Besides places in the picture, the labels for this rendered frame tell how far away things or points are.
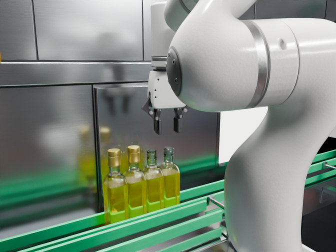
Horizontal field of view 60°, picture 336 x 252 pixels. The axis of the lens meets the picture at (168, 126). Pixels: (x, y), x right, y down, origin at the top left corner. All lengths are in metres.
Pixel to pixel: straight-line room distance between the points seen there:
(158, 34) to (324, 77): 0.48
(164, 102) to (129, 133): 0.23
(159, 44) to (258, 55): 0.46
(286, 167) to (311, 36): 0.14
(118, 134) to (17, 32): 0.39
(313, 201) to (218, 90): 1.19
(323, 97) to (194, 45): 0.16
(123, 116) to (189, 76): 0.65
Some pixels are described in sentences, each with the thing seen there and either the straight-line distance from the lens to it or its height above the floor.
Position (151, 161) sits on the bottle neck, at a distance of 0.85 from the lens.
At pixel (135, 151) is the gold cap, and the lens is 0.82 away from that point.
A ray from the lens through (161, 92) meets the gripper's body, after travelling 0.75.
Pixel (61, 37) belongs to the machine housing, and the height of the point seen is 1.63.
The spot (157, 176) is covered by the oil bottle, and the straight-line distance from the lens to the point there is 0.86.
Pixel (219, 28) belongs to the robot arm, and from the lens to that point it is 0.30.
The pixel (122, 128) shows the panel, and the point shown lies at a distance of 0.94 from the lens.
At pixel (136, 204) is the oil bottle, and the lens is 0.86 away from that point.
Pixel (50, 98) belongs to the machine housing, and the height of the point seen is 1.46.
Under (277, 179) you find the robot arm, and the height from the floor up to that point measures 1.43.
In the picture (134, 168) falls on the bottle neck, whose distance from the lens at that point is 0.84.
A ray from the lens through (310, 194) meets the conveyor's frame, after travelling 1.41.
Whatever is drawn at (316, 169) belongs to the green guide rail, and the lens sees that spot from 1.42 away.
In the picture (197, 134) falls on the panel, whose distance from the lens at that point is 1.10.
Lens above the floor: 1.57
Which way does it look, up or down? 12 degrees down
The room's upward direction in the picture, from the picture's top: straight up
